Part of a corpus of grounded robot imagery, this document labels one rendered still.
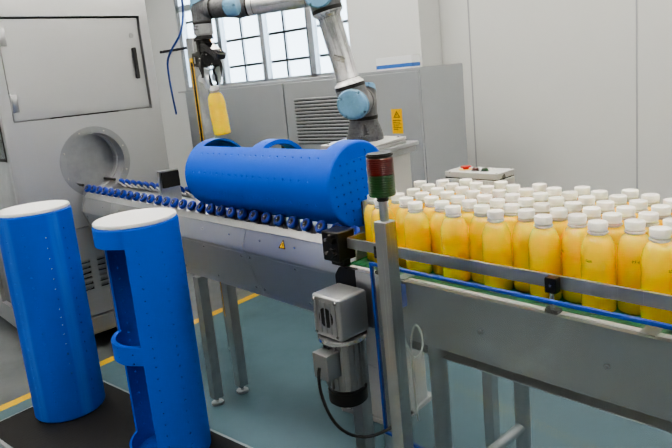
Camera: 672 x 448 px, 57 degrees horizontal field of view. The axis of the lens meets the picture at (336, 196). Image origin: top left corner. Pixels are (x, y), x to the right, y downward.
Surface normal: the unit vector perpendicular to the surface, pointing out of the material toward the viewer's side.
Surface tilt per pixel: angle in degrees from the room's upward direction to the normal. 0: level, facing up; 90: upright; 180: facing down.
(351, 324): 90
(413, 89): 90
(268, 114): 90
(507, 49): 90
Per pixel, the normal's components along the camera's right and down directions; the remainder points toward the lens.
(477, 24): -0.63, 0.21
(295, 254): -0.72, -0.14
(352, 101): -0.19, 0.37
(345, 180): 0.69, 0.07
